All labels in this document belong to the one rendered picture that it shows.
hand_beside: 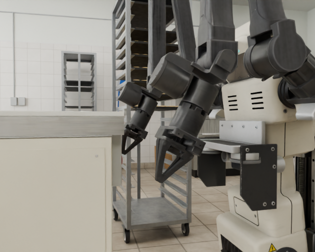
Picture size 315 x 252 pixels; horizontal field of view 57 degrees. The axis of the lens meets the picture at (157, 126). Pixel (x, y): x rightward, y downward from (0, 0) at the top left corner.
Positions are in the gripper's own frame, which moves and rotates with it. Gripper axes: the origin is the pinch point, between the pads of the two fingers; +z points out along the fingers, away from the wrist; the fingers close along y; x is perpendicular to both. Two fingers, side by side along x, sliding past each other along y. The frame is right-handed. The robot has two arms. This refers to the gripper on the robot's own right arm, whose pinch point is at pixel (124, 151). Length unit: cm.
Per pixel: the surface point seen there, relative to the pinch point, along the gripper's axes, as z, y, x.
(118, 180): 6.8, 17.4, -1.3
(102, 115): -6.6, 21.3, -13.5
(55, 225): 22.0, 22.5, -11.3
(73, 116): -3.2, 21.1, -19.5
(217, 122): -87, -297, 166
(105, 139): -1.6, 22.1, -10.1
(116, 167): 4.1, 17.4, -3.5
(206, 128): -72, -298, 154
